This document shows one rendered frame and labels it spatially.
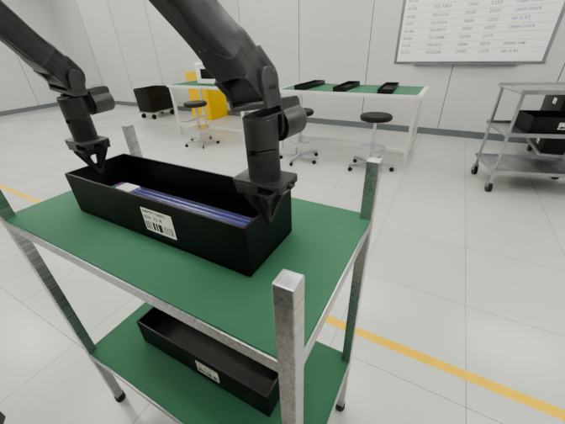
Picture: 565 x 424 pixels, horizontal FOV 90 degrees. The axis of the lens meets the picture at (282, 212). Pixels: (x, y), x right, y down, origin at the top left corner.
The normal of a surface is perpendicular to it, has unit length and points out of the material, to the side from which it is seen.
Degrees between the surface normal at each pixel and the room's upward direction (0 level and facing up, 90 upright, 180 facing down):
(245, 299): 0
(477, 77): 90
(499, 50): 90
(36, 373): 0
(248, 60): 82
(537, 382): 0
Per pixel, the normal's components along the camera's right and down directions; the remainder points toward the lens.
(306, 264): -0.04, -0.86
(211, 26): 0.74, 0.16
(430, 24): -0.48, 0.47
